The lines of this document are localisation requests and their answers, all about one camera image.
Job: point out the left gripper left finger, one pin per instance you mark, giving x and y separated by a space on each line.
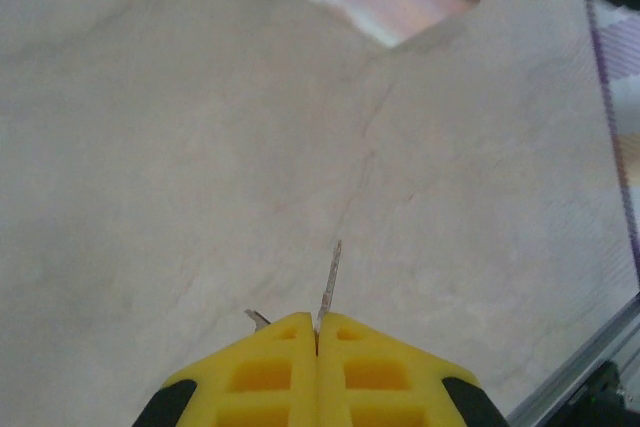
260 382

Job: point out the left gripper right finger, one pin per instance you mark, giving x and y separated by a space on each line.
380 382

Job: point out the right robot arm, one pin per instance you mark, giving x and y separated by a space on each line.
615 394

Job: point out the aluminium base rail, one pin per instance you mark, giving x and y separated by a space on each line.
560 389

